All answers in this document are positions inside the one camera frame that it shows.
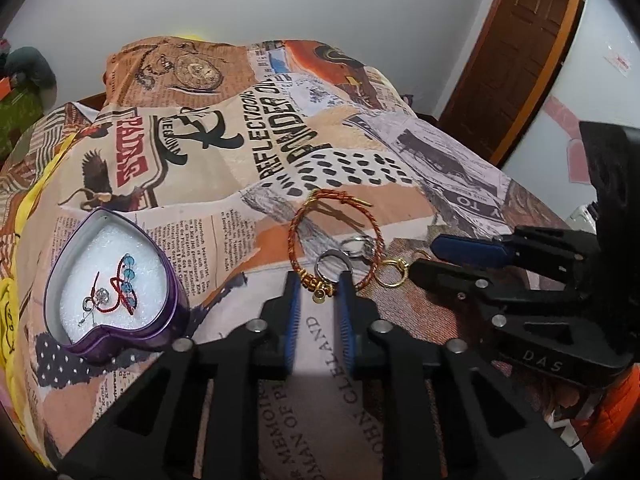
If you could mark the green bag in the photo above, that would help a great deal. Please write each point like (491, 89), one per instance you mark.
(22, 90)

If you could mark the pink wall sticker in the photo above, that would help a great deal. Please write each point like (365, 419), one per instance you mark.
(565, 125)

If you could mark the red gold twisted bangle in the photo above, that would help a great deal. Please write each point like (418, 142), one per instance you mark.
(295, 225)

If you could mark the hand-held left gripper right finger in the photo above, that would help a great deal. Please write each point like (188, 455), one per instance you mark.
(346, 320)

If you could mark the white wall sticker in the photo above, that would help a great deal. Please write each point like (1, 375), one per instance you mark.
(620, 60)

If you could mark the brown wooden door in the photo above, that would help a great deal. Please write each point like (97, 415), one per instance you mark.
(515, 50)

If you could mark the purple heart-shaped tin box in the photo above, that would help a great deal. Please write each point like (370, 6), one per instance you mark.
(150, 327)

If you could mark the yellow cloth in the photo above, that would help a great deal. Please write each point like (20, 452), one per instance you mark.
(7, 320)

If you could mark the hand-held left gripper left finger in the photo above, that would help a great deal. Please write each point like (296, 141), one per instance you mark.
(292, 320)

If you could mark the orange cloth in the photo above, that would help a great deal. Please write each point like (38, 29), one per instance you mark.
(612, 410)

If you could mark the printed newspaper-pattern blanket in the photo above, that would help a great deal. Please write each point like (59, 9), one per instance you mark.
(350, 125)

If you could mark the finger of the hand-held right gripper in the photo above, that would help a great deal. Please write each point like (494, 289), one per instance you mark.
(465, 249)
(450, 277)

